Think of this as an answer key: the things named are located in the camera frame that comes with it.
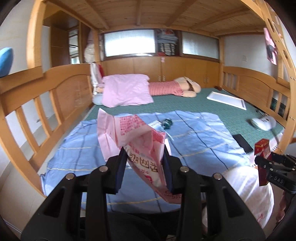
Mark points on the pink wall poster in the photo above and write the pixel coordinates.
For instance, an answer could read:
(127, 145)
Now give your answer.
(270, 47)

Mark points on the wooden bed frame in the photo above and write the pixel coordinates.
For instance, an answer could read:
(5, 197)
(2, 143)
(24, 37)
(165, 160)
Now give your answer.
(38, 107)

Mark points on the pink pillow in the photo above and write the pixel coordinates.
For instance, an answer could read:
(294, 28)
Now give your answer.
(126, 89)

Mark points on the pink printed wrapper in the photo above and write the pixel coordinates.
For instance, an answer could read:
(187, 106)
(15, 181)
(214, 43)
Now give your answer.
(143, 144)

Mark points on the white desk lamp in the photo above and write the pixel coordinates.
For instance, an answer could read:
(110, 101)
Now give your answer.
(264, 123)

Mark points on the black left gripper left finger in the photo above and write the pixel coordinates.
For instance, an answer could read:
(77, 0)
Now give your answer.
(116, 168)

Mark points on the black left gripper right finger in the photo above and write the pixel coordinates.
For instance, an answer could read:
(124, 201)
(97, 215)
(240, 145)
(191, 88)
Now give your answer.
(174, 173)

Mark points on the white flat tray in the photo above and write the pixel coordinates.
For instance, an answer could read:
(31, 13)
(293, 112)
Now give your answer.
(227, 99)

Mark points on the blue round object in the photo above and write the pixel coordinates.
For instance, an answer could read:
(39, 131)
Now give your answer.
(6, 61)

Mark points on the red cigarette box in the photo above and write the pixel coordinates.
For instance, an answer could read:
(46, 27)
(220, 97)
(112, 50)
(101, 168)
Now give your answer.
(262, 153)

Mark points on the green bed mat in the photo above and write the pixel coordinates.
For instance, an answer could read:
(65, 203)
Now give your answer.
(236, 120)

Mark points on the blue checked bed sheet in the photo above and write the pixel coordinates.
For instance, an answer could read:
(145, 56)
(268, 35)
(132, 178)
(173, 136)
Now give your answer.
(199, 140)

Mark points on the black phone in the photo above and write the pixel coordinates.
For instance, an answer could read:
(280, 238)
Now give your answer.
(243, 143)

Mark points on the teal crumpled wrapper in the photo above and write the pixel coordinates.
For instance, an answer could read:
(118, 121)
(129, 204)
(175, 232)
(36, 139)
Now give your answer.
(167, 123)

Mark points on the plush doll striped dress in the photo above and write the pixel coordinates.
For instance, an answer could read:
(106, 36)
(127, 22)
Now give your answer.
(181, 86)

